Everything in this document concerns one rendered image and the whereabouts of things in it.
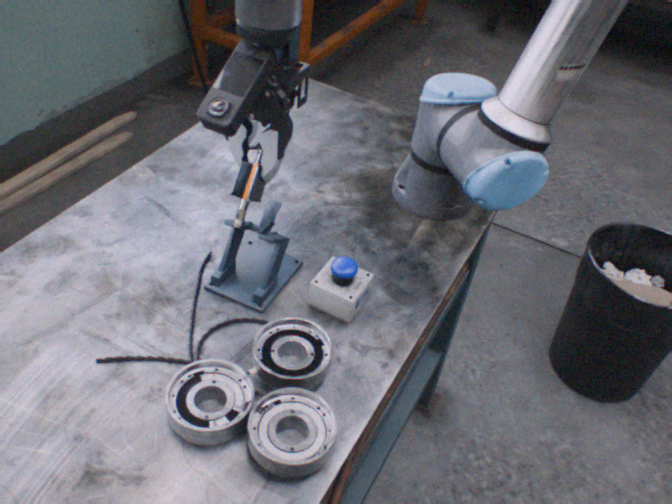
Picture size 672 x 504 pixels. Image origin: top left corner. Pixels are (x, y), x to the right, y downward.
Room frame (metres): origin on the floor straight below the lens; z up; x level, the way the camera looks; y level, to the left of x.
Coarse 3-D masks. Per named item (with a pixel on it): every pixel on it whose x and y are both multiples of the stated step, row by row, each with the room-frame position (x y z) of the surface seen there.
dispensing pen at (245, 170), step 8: (256, 160) 0.73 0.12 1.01; (240, 168) 0.72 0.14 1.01; (248, 168) 0.71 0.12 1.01; (240, 176) 0.71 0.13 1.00; (248, 176) 0.71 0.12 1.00; (240, 184) 0.70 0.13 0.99; (232, 192) 0.70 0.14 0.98; (240, 192) 0.70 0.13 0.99; (240, 200) 0.70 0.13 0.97; (240, 208) 0.70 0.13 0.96; (240, 216) 0.69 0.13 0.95; (240, 224) 0.69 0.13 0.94; (232, 240) 0.68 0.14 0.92
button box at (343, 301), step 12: (324, 276) 0.71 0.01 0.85; (336, 276) 0.71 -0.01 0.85; (360, 276) 0.72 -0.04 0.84; (372, 276) 0.73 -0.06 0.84; (312, 288) 0.69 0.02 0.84; (324, 288) 0.69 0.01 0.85; (336, 288) 0.69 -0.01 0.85; (348, 288) 0.69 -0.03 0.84; (360, 288) 0.70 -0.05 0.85; (312, 300) 0.69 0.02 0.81; (324, 300) 0.68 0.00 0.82; (336, 300) 0.68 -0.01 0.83; (348, 300) 0.67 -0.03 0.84; (360, 300) 0.69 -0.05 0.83; (336, 312) 0.67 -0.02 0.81; (348, 312) 0.67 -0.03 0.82
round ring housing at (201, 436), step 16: (192, 368) 0.52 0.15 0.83; (208, 368) 0.53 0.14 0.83; (224, 368) 0.53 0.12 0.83; (240, 368) 0.53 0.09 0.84; (176, 384) 0.50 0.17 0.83; (208, 384) 0.50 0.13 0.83; (224, 384) 0.51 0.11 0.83; (240, 384) 0.51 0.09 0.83; (192, 400) 0.48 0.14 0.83; (224, 400) 0.50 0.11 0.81; (176, 416) 0.45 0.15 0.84; (208, 416) 0.46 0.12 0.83; (240, 416) 0.46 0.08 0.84; (192, 432) 0.43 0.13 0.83; (208, 432) 0.43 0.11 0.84; (224, 432) 0.44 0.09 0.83
